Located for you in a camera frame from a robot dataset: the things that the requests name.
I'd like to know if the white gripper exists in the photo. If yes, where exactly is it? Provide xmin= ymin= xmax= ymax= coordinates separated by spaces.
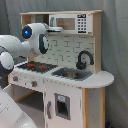
xmin=47 ymin=27 xmax=63 ymax=33

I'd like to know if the white toy microwave door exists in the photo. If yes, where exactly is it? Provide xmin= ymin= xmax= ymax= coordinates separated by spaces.
xmin=49 ymin=14 xmax=92 ymax=34

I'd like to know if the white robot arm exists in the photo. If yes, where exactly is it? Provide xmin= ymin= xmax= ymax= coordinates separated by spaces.
xmin=0 ymin=23 xmax=63 ymax=128

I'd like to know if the wooden toy kitchen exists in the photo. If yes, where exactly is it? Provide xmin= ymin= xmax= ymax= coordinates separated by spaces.
xmin=10 ymin=10 xmax=114 ymax=128

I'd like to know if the black toy stovetop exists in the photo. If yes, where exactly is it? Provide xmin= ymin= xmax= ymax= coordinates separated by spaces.
xmin=19 ymin=61 xmax=56 ymax=73

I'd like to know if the black toy faucet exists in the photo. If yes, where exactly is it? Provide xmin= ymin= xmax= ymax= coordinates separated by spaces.
xmin=76 ymin=50 xmax=94 ymax=70

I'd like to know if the grey toy sink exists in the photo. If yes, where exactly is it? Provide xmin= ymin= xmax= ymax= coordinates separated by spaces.
xmin=52 ymin=67 xmax=92 ymax=81

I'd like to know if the right red stove knob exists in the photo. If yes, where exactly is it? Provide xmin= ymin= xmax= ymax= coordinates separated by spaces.
xmin=31 ymin=81 xmax=37 ymax=87

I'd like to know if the red stove knob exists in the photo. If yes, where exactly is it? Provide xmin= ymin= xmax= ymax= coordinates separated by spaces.
xmin=12 ymin=76 xmax=19 ymax=83
xmin=31 ymin=81 xmax=37 ymax=87

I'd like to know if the left red stove knob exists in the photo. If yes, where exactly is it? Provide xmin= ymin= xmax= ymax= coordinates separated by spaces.
xmin=12 ymin=76 xmax=19 ymax=83

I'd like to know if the white dishwasher door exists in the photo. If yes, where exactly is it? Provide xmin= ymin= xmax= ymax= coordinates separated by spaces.
xmin=44 ymin=81 xmax=83 ymax=128

